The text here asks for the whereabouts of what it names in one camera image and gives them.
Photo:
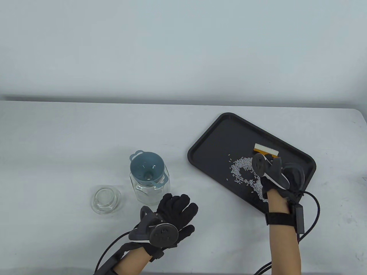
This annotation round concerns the person's right hand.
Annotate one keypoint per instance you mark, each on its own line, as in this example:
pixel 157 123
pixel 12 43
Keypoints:
pixel 295 179

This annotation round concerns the person's left hand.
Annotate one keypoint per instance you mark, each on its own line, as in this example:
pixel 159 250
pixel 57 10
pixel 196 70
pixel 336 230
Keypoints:
pixel 175 210

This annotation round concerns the blue plastic funnel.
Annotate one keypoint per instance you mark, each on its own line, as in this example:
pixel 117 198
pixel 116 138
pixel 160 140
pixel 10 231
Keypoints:
pixel 143 164

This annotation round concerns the pile of white rice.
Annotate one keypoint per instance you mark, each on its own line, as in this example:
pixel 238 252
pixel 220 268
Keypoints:
pixel 239 166

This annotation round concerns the clear glass jar lid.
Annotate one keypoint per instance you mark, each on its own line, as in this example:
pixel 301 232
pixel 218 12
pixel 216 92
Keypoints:
pixel 106 200

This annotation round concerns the black food tray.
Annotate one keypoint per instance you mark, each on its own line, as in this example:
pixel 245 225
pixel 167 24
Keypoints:
pixel 223 137

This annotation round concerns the person's right forearm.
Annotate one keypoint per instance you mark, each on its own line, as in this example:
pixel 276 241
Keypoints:
pixel 283 249

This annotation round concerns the person's left forearm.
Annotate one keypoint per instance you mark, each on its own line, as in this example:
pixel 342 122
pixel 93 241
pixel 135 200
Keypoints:
pixel 133 262

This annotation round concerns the grey tracking controller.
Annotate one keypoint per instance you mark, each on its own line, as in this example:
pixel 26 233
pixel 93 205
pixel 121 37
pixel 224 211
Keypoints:
pixel 259 164
pixel 163 235

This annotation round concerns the clear glass jar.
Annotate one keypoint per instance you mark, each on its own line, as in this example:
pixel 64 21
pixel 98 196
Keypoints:
pixel 150 196

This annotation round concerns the black wrist sensor box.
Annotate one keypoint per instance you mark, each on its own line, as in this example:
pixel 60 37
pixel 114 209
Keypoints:
pixel 298 219
pixel 109 265

